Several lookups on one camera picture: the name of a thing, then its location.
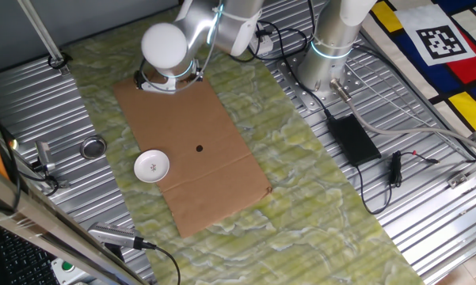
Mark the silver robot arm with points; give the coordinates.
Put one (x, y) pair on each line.
(164, 45)

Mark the brown cardboard sheet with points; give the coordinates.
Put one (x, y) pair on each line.
(190, 126)

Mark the green marble pattern mat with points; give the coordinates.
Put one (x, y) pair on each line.
(281, 198)

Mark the white power strip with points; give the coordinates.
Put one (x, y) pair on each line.
(263, 45)

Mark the black power plug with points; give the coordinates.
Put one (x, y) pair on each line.
(263, 33)

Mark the black power adapter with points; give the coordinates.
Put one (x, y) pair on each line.
(352, 140)

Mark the small round steel dish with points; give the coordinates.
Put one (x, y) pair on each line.
(93, 147)

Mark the black coiled adapter lead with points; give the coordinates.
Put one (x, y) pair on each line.
(396, 168)

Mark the grey green button box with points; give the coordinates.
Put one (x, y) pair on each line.
(67, 266)

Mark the white fiducial marker sheet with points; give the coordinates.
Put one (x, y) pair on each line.
(439, 41)

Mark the colourful block pattern mat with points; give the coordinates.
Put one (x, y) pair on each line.
(467, 67)

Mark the black keyboard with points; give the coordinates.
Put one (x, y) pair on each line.
(20, 261)

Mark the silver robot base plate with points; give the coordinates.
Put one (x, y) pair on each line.
(301, 95)

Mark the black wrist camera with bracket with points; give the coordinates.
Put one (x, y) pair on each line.
(158, 87)

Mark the silver ribbed camera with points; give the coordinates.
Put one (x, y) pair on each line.
(115, 235)

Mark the grey camera on stand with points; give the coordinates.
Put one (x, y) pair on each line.
(43, 154)

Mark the aluminium frame beam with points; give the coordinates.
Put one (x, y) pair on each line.
(43, 221)

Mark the aluminium frame pole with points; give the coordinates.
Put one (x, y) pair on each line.
(43, 35)

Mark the aluminium frame bracket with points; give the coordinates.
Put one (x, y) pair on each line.
(469, 172)

